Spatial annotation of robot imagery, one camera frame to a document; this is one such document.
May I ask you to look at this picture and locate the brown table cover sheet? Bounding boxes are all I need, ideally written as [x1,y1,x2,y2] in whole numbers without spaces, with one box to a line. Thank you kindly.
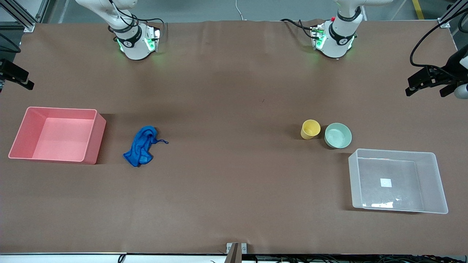
[0,19,468,256]

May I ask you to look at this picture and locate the clear plastic box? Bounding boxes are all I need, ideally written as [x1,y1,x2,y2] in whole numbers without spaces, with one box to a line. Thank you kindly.
[348,148,449,214]

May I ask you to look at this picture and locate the pink plastic box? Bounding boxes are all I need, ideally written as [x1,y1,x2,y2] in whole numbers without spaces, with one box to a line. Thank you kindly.
[8,107,107,165]

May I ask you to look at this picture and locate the aluminium frame post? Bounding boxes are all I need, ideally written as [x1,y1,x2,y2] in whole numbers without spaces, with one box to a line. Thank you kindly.
[439,0,468,29]
[0,0,37,33]

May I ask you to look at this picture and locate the grey metal bracket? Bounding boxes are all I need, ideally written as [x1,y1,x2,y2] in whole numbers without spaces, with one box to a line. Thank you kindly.
[226,243,248,263]

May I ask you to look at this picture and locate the black left base cable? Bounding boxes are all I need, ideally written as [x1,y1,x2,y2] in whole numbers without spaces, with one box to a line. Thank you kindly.
[280,18,316,39]

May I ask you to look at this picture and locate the black base cable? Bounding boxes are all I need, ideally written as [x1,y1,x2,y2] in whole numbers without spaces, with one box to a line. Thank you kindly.
[280,18,316,39]
[139,18,167,30]

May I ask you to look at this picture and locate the blue cloth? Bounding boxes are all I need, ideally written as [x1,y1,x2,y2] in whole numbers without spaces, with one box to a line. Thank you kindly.
[123,126,169,167]

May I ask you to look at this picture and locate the yellow plastic cup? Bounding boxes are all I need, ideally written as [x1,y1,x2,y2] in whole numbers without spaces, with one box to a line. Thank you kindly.
[301,119,321,140]

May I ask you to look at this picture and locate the green plastic bowl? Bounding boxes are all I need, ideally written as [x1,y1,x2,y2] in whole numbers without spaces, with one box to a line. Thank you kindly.
[324,123,352,149]

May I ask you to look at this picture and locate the black right base cable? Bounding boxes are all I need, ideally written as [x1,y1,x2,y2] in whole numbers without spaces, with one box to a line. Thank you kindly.
[139,18,167,30]

